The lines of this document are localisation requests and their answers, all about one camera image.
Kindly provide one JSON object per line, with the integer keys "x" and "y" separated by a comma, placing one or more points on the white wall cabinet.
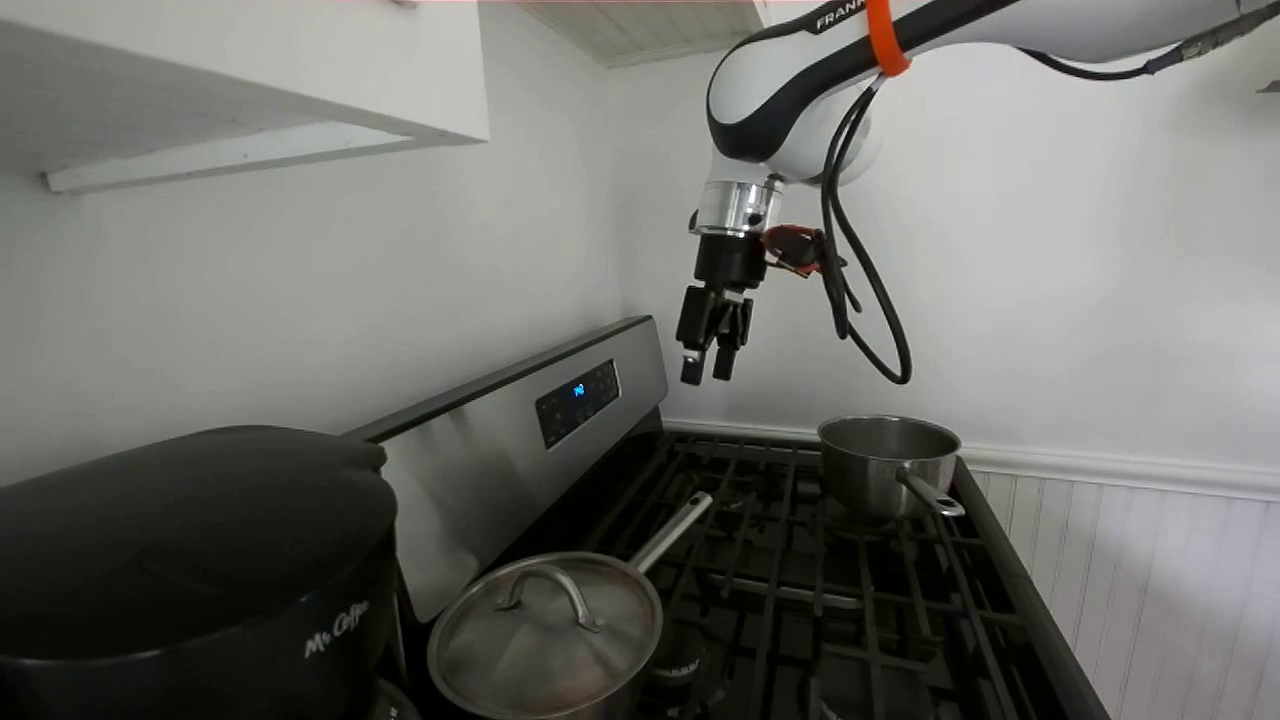
{"x": 242, "y": 66}

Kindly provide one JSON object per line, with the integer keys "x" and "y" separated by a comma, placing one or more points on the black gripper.
{"x": 731, "y": 263}

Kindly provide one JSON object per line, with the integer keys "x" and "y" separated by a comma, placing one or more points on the stainless gas stove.
{"x": 521, "y": 453}

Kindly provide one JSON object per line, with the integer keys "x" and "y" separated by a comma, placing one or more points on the black coffee maker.
{"x": 187, "y": 562}

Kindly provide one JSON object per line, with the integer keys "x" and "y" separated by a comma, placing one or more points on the wrist camera with orange mount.
{"x": 798, "y": 249}

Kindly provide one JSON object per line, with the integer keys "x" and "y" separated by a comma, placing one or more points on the white range hood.
{"x": 653, "y": 25}

